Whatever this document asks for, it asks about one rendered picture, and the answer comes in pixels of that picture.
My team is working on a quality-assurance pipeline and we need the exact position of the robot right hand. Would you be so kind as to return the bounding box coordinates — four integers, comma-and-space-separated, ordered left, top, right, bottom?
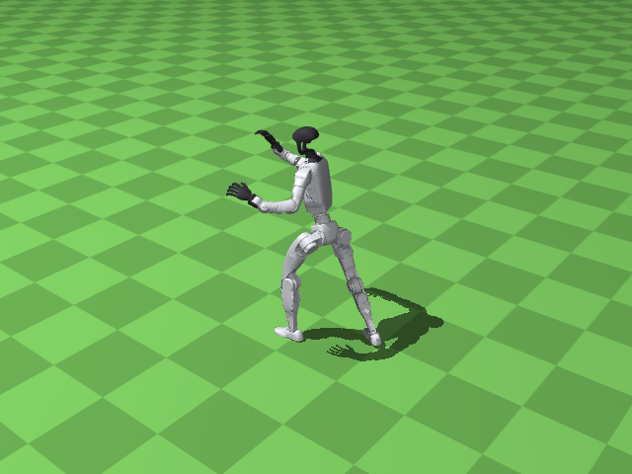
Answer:
255, 130, 283, 153

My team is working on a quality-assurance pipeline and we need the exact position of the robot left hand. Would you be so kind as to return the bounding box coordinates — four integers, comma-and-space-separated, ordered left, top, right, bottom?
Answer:
226, 183, 257, 208

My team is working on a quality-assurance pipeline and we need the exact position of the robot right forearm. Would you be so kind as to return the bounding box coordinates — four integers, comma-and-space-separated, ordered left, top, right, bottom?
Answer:
273, 145, 306, 166

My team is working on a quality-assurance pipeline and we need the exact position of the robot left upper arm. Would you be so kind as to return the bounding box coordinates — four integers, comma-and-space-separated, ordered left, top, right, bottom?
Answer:
285, 168, 312, 214

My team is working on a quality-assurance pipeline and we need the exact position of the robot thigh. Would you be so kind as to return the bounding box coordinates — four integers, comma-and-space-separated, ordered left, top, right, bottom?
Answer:
331, 227, 361, 294
282, 232, 321, 291

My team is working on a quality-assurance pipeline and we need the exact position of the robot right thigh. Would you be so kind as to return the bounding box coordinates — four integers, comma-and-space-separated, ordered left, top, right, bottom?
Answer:
331, 227, 361, 294

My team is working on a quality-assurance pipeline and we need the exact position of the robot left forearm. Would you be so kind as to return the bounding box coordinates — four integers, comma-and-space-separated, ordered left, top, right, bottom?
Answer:
251, 197, 297, 214

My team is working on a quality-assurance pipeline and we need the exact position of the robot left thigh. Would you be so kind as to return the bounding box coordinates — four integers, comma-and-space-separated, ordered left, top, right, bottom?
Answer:
282, 232, 321, 291

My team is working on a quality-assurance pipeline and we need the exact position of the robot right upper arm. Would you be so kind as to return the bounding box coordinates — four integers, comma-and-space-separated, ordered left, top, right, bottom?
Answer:
296, 152, 327, 170

